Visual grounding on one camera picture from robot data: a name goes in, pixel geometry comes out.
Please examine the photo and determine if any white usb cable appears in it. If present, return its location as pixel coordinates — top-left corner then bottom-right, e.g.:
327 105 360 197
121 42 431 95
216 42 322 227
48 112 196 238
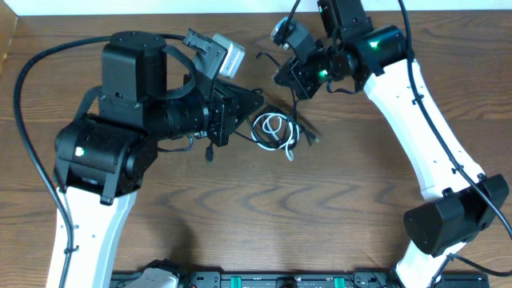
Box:
250 112 301 162

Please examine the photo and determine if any black usb cable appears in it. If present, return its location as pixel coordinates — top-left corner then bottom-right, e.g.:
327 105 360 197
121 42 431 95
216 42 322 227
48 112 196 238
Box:
234 50 321 150

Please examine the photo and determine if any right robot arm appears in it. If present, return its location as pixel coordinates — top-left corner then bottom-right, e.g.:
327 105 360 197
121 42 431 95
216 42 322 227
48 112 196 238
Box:
271 1 510 287

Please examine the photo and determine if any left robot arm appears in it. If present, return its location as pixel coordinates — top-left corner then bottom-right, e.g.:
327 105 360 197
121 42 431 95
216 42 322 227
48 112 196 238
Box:
46 30 263 287

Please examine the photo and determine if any cardboard box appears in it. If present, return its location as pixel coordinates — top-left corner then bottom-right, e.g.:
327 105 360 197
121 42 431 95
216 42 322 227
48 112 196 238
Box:
0 0 18 71

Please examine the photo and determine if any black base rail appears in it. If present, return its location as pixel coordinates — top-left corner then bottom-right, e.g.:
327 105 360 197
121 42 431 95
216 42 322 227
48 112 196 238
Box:
111 270 491 288

